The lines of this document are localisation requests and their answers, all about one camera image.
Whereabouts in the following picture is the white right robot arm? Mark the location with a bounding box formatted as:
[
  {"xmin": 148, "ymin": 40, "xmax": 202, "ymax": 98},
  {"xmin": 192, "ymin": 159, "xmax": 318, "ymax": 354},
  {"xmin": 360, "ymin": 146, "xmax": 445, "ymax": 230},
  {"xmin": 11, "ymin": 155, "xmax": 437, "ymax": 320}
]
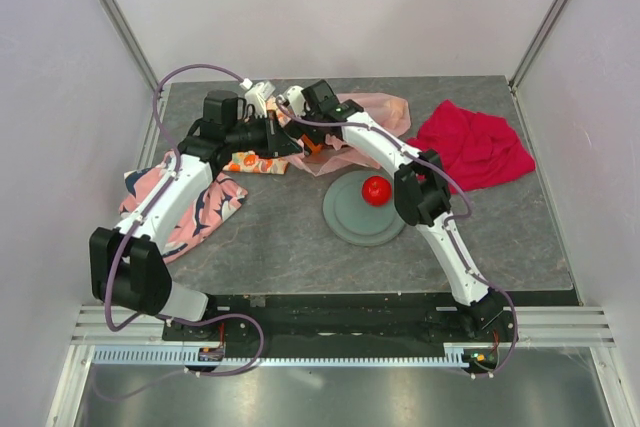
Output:
[{"xmin": 276, "ymin": 80, "xmax": 502, "ymax": 341}]

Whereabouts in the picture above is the grey-green round plate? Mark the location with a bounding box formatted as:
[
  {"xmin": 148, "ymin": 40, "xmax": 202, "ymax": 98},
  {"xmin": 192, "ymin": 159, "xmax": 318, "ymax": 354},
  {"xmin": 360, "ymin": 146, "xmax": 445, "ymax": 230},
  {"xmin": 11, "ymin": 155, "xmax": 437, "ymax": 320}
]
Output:
[{"xmin": 322, "ymin": 170, "xmax": 406, "ymax": 247}]

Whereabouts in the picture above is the red fake apple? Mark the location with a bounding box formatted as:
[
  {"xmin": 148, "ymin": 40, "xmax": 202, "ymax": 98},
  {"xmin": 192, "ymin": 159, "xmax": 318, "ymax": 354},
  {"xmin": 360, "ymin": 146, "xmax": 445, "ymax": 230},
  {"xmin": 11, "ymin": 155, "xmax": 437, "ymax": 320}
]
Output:
[{"xmin": 361, "ymin": 175, "xmax": 393, "ymax": 207}]

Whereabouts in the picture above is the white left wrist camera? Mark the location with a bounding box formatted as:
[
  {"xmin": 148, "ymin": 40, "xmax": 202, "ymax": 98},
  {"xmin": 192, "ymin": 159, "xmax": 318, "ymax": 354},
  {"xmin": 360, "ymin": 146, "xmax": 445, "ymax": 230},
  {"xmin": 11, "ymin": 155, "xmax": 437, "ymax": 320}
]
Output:
[{"xmin": 240, "ymin": 78, "xmax": 275, "ymax": 117}]

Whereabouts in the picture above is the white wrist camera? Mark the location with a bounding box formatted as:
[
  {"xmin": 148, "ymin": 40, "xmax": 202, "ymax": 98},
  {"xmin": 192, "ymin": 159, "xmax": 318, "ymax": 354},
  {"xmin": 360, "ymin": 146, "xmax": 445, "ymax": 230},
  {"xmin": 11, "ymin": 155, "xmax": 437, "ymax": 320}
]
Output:
[
  {"xmin": 240, "ymin": 78, "xmax": 275, "ymax": 117},
  {"xmin": 276, "ymin": 86, "xmax": 306, "ymax": 118}
]

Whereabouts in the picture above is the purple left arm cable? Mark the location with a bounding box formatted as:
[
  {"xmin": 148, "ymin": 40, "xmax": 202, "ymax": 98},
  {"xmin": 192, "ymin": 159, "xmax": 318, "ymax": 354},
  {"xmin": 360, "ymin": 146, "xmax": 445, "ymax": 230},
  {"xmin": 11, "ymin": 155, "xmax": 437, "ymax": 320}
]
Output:
[{"xmin": 89, "ymin": 63, "xmax": 266, "ymax": 401}]

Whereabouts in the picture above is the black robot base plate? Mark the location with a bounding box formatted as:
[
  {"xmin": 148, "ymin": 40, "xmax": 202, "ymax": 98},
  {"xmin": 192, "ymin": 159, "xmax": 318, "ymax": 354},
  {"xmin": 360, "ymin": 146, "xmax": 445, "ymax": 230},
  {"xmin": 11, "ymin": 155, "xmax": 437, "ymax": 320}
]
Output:
[{"xmin": 160, "ymin": 291, "xmax": 521, "ymax": 346}]

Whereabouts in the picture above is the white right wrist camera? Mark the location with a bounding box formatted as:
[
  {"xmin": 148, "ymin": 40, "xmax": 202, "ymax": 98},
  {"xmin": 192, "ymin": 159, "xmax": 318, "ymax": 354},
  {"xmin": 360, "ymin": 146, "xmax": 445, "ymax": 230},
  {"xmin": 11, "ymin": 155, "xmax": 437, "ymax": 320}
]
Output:
[{"xmin": 276, "ymin": 86, "xmax": 306, "ymax": 118}]

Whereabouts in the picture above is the pink navy floral cloth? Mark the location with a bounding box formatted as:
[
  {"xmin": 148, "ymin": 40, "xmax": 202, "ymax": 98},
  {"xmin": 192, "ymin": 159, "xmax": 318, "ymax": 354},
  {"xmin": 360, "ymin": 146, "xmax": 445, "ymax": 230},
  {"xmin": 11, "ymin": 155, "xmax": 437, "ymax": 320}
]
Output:
[{"xmin": 116, "ymin": 151, "xmax": 247, "ymax": 263}]

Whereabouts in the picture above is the aluminium frame rail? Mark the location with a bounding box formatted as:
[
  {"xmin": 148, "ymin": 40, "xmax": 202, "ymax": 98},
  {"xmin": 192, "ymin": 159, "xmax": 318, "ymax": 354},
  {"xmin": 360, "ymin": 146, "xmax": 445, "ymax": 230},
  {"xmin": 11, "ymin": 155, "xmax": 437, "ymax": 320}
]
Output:
[{"xmin": 67, "ymin": 0, "xmax": 166, "ymax": 98}]

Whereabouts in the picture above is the red cloth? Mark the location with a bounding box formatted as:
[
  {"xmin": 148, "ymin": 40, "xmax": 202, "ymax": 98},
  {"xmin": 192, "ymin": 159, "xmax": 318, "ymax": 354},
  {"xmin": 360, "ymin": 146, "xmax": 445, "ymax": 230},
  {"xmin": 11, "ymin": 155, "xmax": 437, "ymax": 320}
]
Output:
[{"xmin": 407, "ymin": 100, "xmax": 536, "ymax": 192}]

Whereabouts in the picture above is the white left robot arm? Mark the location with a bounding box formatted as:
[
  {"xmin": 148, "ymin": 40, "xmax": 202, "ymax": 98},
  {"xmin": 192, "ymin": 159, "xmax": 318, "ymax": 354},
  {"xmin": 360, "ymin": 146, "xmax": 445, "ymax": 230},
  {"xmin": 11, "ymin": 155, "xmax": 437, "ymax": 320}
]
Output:
[{"xmin": 89, "ymin": 82, "xmax": 301, "ymax": 340}]

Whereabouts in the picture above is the pink plastic bag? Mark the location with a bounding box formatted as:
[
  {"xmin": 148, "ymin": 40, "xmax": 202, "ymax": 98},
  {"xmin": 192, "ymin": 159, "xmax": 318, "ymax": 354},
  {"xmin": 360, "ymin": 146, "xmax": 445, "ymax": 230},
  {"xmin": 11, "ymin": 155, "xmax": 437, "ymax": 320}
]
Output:
[{"xmin": 287, "ymin": 93, "xmax": 411, "ymax": 177}]

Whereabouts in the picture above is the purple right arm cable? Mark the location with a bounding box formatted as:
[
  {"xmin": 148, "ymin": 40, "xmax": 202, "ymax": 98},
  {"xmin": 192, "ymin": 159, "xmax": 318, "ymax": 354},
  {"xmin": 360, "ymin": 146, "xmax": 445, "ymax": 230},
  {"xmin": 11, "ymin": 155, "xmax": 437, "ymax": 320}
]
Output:
[{"xmin": 277, "ymin": 101, "xmax": 519, "ymax": 381}]

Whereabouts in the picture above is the orange floral cloth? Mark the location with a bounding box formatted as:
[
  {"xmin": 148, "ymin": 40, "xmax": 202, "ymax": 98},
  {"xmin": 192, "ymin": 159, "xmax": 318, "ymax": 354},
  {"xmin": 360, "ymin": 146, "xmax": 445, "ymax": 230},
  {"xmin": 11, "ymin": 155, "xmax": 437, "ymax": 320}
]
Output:
[{"xmin": 223, "ymin": 151, "xmax": 289, "ymax": 175}]

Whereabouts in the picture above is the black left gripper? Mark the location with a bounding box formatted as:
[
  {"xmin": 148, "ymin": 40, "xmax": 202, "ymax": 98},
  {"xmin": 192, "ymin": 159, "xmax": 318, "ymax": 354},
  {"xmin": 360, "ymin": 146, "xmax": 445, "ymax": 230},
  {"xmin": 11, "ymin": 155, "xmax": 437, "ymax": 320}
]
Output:
[{"xmin": 226, "ymin": 110, "xmax": 303, "ymax": 160}]

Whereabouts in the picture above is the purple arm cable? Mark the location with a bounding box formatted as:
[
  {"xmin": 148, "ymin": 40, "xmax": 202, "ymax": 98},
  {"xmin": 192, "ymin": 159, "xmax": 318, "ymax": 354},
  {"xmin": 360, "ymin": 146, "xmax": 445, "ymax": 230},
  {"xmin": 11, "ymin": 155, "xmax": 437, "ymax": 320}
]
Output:
[
  {"xmin": 89, "ymin": 63, "xmax": 266, "ymax": 401},
  {"xmin": 277, "ymin": 101, "xmax": 519, "ymax": 381}
]

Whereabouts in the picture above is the blue-grey cable duct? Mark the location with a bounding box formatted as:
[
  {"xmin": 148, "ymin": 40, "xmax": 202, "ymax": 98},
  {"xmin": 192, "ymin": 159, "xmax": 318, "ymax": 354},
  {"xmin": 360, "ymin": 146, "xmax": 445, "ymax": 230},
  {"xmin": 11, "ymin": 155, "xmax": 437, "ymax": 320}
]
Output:
[{"xmin": 91, "ymin": 345, "xmax": 471, "ymax": 368}]

